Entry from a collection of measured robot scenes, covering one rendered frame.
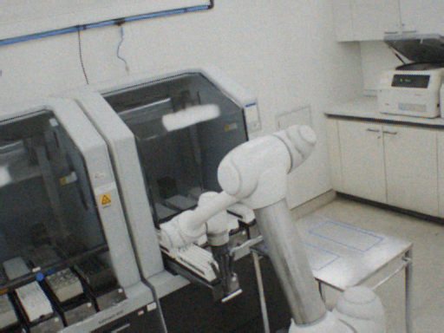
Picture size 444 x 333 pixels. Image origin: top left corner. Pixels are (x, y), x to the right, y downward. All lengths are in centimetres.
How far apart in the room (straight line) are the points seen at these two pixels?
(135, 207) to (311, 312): 108
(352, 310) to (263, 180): 52
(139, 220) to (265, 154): 105
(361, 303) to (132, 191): 114
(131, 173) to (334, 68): 286
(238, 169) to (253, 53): 270
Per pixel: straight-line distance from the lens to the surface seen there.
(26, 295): 223
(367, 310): 150
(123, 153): 208
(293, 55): 416
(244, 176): 121
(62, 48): 313
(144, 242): 222
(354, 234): 221
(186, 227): 168
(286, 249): 130
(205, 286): 202
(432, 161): 389
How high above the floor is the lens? 185
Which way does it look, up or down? 17 degrees down
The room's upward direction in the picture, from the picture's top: 10 degrees counter-clockwise
